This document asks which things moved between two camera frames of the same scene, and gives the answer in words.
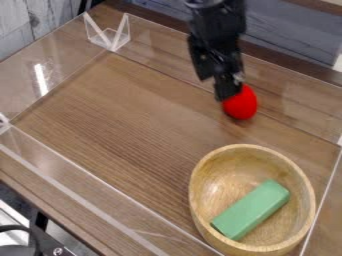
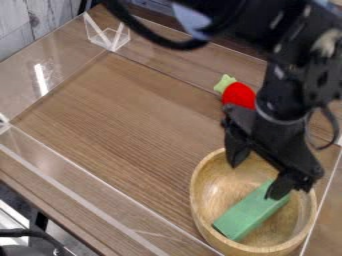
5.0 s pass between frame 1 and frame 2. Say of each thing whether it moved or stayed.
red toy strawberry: stayed
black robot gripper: moved
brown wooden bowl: stayed
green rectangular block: stayed
